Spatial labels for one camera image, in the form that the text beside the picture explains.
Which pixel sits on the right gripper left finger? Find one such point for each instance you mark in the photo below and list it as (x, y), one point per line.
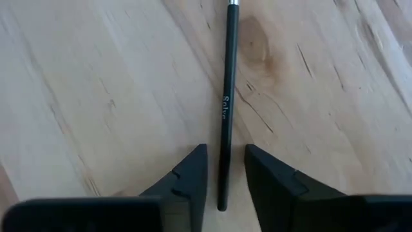
(190, 187)

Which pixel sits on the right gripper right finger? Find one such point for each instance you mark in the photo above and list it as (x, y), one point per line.
(273, 193)

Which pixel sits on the long black makeup brush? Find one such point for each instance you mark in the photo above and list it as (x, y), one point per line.
(229, 80)

